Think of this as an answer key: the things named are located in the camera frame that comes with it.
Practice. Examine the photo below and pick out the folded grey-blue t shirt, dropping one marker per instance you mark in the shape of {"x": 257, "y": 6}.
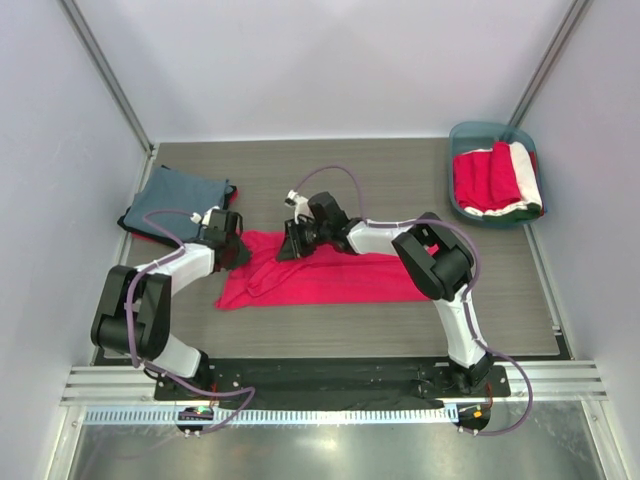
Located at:
{"x": 170, "y": 189}

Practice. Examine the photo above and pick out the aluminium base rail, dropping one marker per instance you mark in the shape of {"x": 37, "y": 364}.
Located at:
{"x": 551, "y": 380}

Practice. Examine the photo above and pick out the green t shirt in basket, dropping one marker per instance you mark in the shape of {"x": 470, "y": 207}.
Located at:
{"x": 530, "y": 213}

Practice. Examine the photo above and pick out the right aluminium frame post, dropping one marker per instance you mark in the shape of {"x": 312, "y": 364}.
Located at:
{"x": 567, "y": 28}

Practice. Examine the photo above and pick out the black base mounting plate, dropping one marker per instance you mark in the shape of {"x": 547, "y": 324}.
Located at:
{"x": 350, "y": 384}

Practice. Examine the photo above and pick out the white slotted cable duct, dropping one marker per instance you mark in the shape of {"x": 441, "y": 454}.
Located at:
{"x": 203, "y": 417}

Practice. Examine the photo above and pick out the blue plastic basket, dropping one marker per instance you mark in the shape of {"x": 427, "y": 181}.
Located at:
{"x": 475, "y": 135}

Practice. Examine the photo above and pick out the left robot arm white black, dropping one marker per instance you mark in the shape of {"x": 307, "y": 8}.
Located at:
{"x": 133, "y": 316}

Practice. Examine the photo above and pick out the red t shirt in basket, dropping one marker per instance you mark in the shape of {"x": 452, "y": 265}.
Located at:
{"x": 485, "y": 182}

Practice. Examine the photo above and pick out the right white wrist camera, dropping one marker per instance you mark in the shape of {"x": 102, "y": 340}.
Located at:
{"x": 299, "y": 204}

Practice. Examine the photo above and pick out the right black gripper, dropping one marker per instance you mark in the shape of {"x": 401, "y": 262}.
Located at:
{"x": 293, "y": 247}

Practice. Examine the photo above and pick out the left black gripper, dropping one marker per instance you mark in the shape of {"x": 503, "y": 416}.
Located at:
{"x": 241, "y": 258}

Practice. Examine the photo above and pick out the left aluminium frame post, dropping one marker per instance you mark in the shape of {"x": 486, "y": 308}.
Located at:
{"x": 97, "y": 56}

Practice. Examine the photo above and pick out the pink-red t shirt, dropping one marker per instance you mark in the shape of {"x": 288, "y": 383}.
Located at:
{"x": 325, "y": 277}

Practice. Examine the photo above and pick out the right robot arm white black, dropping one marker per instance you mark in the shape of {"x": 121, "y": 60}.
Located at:
{"x": 438, "y": 263}

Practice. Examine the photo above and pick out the white t shirt in basket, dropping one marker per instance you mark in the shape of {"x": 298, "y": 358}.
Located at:
{"x": 523, "y": 162}

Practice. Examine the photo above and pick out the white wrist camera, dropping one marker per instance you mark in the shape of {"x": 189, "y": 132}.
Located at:
{"x": 205, "y": 218}
{"x": 299, "y": 204}

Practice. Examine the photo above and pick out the aluminium frame post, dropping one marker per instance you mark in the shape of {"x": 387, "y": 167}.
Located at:
{"x": 97, "y": 56}
{"x": 567, "y": 28}

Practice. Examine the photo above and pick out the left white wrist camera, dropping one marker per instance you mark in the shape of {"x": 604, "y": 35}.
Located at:
{"x": 205, "y": 218}

